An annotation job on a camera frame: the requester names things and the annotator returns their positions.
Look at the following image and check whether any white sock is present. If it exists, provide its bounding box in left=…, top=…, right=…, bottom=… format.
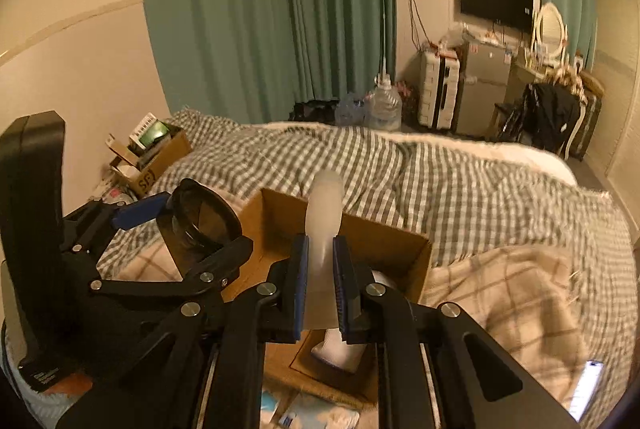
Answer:
left=304, top=170, right=366, bottom=374

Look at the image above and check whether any small cardboard box SF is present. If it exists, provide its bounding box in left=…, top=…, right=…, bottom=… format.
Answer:
left=105, top=112, right=192, bottom=198

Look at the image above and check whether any large open cardboard box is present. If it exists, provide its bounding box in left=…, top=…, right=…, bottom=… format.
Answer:
left=219, top=186, right=433, bottom=405

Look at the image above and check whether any beige plaid blanket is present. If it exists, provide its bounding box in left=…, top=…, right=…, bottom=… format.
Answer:
left=114, top=237, right=601, bottom=429

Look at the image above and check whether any blue tissue pack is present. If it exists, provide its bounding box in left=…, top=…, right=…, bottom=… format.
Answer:
left=260, top=389, right=360, bottom=429

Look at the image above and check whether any smartphone with lit screen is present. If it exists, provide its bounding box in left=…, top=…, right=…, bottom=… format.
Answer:
left=568, top=361, right=603, bottom=421

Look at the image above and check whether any green gingham duvet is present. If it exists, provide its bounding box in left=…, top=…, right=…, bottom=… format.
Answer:
left=94, top=108, right=639, bottom=429

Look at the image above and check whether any clear water jug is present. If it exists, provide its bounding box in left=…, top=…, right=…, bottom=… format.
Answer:
left=366, top=74, right=402, bottom=132

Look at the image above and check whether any green curtain left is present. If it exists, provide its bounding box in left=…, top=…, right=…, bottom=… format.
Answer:
left=143, top=0, right=397, bottom=123

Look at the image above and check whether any black jacket on chair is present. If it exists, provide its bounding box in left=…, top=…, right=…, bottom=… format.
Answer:
left=522, top=83, right=580, bottom=154

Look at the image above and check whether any white suitcase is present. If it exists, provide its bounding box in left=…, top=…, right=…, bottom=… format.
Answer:
left=418, top=50, right=460, bottom=130

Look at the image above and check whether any grey mini fridge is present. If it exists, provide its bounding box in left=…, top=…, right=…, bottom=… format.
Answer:
left=454, top=41, right=512, bottom=136

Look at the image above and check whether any oval white vanity mirror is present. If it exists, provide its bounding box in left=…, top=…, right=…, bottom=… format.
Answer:
left=532, top=2, right=568, bottom=67

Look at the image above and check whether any white louvered wardrobe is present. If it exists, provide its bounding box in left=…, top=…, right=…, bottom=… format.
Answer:
left=586, top=0, right=639, bottom=230

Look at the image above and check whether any fisheye camera lens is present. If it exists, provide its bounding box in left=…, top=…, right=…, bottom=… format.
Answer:
left=156, top=178, right=242, bottom=277

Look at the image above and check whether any black wall television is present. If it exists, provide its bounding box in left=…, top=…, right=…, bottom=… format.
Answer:
left=460, top=0, right=534, bottom=33

